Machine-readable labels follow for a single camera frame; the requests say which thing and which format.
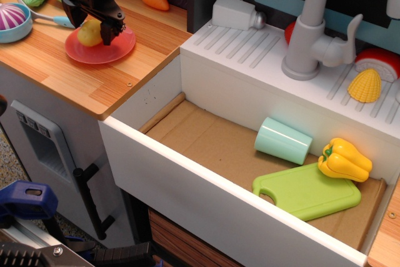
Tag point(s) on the green plastic cutting board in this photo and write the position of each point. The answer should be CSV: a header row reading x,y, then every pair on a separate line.
x,y
307,193

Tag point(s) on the red white toy sushi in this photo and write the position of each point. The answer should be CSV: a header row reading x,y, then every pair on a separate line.
x,y
385,62

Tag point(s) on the yellow toy potato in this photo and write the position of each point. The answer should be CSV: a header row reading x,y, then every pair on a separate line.
x,y
90,33

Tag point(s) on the grey toy faucet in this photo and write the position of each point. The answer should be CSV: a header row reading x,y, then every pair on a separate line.
x,y
309,46

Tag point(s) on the pink plastic plate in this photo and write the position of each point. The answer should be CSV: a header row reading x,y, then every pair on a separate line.
x,y
100,54

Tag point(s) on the blue clamp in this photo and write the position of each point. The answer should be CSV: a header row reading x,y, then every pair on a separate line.
x,y
28,200

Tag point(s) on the black metal heatsink bracket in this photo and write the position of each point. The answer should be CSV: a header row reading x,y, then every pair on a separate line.
x,y
18,254

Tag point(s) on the white blue toy spoon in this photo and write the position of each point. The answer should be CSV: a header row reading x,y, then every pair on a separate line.
x,y
59,20

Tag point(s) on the mint green plastic cup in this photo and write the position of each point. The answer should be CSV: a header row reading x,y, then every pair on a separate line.
x,y
281,141

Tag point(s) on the cardboard sink liner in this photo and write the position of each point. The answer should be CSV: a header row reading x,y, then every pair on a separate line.
x,y
227,149

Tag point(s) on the yellow toy bell pepper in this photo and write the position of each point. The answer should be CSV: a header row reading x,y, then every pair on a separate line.
x,y
341,159

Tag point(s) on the purple white toy onion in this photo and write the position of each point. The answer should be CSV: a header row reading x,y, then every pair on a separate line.
x,y
11,16

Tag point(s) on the red toy tomato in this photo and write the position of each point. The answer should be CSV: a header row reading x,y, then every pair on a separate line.
x,y
289,31

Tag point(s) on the black cabinet door handle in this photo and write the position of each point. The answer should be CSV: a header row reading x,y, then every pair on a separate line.
x,y
82,177

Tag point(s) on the white salt shaker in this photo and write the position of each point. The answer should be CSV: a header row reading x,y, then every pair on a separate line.
x,y
237,14

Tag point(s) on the blue plastic bowl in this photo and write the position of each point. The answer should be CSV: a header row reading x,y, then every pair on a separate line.
x,y
19,32

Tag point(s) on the yellow toy corn piece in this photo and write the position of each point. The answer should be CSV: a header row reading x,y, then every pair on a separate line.
x,y
366,86

